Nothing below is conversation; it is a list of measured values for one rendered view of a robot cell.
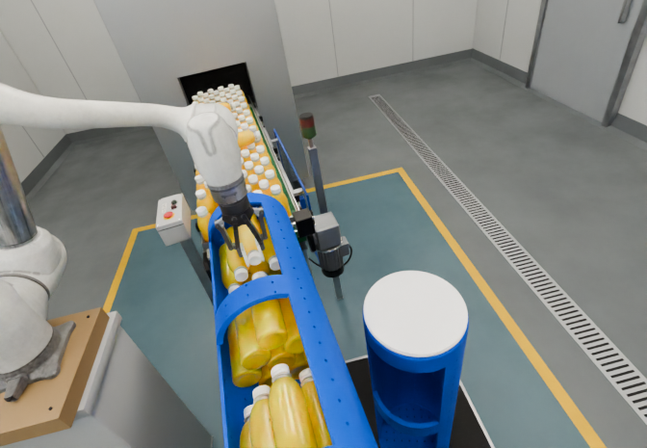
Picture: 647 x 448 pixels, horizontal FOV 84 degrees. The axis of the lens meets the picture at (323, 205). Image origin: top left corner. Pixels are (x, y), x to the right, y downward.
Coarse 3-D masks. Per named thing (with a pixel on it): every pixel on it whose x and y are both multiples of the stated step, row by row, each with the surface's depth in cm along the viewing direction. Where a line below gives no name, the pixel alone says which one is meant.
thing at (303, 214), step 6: (300, 210) 147; (306, 210) 147; (294, 216) 145; (300, 216) 144; (306, 216) 144; (312, 216) 148; (300, 222) 143; (306, 222) 144; (312, 222) 145; (300, 228) 145; (306, 228) 146; (312, 228) 146; (300, 234) 146; (306, 234) 147
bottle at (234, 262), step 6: (228, 228) 121; (228, 234) 119; (234, 240) 116; (228, 252) 112; (234, 252) 111; (228, 258) 111; (234, 258) 109; (240, 258) 109; (228, 264) 110; (234, 264) 109; (240, 264) 109; (234, 270) 109; (246, 270) 109
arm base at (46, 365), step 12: (72, 324) 108; (60, 336) 104; (48, 348) 98; (60, 348) 101; (36, 360) 95; (48, 360) 98; (60, 360) 99; (12, 372) 93; (24, 372) 94; (36, 372) 96; (48, 372) 96; (0, 384) 95; (12, 384) 92; (24, 384) 94; (12, 396) 93
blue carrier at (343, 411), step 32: (224, 224) 125; (288, 224) 117; (288, 256) 99; (224, 288) 115; (256, 288) 87; (288, 288) 88; (224, 320) 85; (320, 320) 84; (224, 352) 93; (320, 352) 75; (224, 384) 83; (256, 384) 94; (320, 384) 68; (352, 384) 76; (224, 416) 75; (352, 416) 66
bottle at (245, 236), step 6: (252, 216) 118; (252, 222) 115; (240, 228) 113; (246, 228) 111; (258, 228) 114; (240, 234) 111; (246, 234) 109; (252, 234) 109; (240, 240) 110; (246, 240) 108; (252, 240) 107; (246, 246) 107; (252, 246) 106; (246, 252) 107
